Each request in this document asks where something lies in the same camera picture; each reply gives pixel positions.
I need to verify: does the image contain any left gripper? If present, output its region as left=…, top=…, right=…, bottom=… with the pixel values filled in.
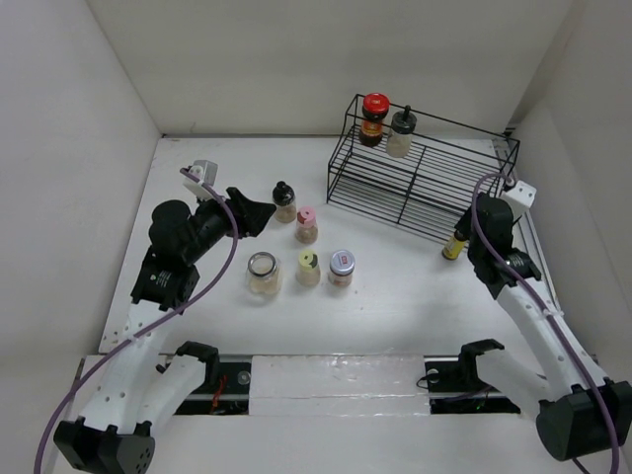
left=183, top=186, right=275, bottom=264

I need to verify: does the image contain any yellow oil bottle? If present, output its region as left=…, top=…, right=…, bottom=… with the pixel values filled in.
left=441, top=229, right=468, bottom=261

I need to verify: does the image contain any black cap seasoning jar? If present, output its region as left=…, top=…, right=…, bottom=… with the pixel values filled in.
left=386, top=105, right=417, bottom=158

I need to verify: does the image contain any red cap sauce bottle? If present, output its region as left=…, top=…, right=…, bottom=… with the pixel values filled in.
left=358, top=93, right=390, bottom=147

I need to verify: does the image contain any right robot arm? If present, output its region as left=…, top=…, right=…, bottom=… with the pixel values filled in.
left=422, top=190, right=631, bottom=472

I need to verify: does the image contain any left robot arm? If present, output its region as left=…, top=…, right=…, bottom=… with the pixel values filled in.
left=53, top=188, right=276, bottom=473

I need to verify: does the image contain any black pump cap spice jar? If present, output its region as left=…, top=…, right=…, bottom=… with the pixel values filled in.
left=273, top=181, right=297, bottom=223

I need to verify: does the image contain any open wide glass jar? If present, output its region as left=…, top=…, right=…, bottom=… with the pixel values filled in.
left=247, top=252, right=282, bottom=296

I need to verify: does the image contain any pink cap spice bottle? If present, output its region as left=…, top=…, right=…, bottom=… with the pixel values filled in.
left=294, top=206, right=318, bottom=245

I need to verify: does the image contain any yellow cap spice bottle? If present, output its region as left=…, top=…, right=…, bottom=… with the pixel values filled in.
left=295, top=249, right=321, bottom=287

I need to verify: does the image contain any silver lid spice jar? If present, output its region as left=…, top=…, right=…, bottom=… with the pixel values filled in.
left=328, top=249, right=356, bottom=287

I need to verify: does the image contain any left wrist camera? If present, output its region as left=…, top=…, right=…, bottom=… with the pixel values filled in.
left=180, top=160, right=218, bottom=201

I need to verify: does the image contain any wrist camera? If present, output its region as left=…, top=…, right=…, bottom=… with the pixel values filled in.
left=180, top=160, right=218, bottom=201
left=501, top=180, right=536, bottom=221

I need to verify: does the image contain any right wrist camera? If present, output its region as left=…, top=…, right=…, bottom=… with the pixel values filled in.
left=501, top=180, right=536, bottom=221

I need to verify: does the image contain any black wire rack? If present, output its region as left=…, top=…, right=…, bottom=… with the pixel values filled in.
left=326, top=94, right=520, bottom=242

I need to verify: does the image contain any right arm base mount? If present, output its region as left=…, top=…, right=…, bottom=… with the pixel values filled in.
left=416, top=339, right=520, bottom=415

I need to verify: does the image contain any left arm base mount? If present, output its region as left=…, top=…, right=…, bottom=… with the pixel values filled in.
left=175, top=359, right=252, bottom=416

